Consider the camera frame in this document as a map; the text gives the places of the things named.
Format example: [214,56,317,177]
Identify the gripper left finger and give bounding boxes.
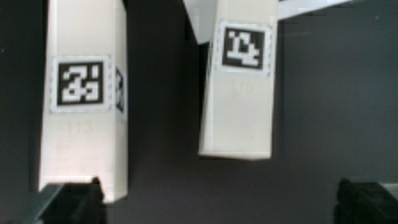
[15,177,109,224]

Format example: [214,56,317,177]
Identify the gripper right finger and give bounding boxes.
[335,179,398,224]

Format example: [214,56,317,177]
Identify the white desk leg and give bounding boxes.
[40,0,129,203]
[200,0,278,160]

